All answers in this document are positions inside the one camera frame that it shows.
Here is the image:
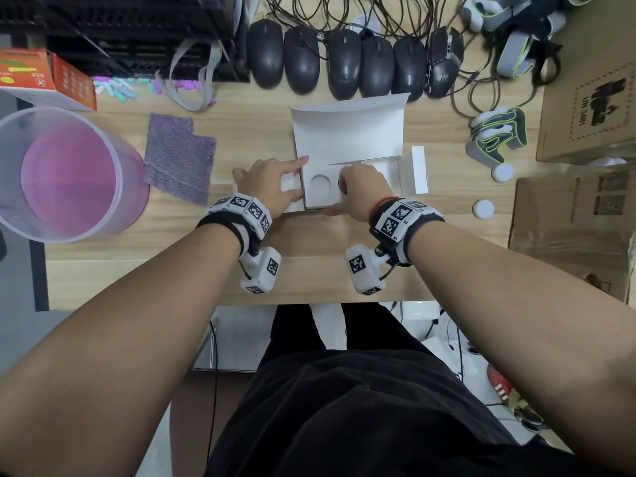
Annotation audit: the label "person's left hand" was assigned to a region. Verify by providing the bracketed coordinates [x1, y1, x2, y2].
[231, 155, 310, 220]

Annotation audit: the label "person's right hand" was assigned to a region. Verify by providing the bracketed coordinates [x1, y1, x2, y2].
[325, 163, 397, 223]

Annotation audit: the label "white insert tray with holes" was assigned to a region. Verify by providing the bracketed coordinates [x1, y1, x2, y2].
[301, 161, 403, 210]

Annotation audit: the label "white cardboard box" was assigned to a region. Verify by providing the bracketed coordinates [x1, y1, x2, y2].
[280, 93, 429, 213]

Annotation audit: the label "grey green strap pair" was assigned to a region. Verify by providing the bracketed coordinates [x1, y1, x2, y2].
[466, 106, 527, 168]

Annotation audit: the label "person's right forearm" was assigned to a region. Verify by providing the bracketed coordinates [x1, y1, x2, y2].
[407, 221, 636, 475]

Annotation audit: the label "person's left forearm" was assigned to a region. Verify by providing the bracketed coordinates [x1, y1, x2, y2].
[0, 223, 244, 477]

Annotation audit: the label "tape-wrapped cardboard box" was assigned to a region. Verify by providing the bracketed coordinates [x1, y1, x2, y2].
[507, 166, 636, 309]

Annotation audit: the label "cardboard box with black print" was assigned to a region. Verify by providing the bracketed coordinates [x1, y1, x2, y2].
[535, 0, 636, 166]

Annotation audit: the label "person's black clothing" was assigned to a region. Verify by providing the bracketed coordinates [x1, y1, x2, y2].
[203, 302, 627, 477]

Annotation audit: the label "marker-printed black wrist band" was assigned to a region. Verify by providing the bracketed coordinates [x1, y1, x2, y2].
[370, 197, 446, 266]
[196, 193, 273, 258]

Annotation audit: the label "purple cloth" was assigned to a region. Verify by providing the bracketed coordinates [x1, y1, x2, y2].
[144, 113, 217, 207]

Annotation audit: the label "plain black computer mouse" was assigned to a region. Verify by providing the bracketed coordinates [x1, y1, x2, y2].
[247, 18, 285, 90]
[283, 25, 321, 95]
[326, 28, 362, 101]
[392, 35, 427, 103]
[360, 35, 395, 99]

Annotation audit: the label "white power adapter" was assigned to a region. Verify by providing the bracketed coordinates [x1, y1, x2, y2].
[399, 301, 441, 339]

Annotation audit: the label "grey ribbon loop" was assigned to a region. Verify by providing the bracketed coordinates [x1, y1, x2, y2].
[155, 38, 223, 113]

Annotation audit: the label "black angular gaming mouse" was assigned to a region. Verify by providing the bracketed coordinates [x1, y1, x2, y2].
[425, 26, 466, 99]

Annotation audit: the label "row of black computer mice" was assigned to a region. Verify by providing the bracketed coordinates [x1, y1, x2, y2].
[260, 0, 537, 120]

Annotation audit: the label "pile of colourful plastic clips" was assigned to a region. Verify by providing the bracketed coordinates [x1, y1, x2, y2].
[93, 76, 199, 103]

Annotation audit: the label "clear plastic bucket pink bottom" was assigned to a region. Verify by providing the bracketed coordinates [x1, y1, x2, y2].
[0, 106, 150, 244]

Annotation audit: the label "red striped shoe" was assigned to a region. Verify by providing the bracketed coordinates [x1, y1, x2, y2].
[486, 363, 513, 399]

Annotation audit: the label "brown chair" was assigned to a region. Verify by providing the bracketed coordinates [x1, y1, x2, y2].
[168, 372, 259, 477]

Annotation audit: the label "orange carton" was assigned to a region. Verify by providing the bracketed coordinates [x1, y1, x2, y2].
[0, 48, 98, 113]

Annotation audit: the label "red string bracelet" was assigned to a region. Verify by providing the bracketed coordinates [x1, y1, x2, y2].
[369, 197, 398, 222]

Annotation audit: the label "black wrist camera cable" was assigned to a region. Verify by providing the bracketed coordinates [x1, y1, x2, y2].
[206, 320, 219, 452]

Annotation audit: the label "pile of grey green straps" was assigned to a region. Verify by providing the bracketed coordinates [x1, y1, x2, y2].
[459, 0, 597, 87]

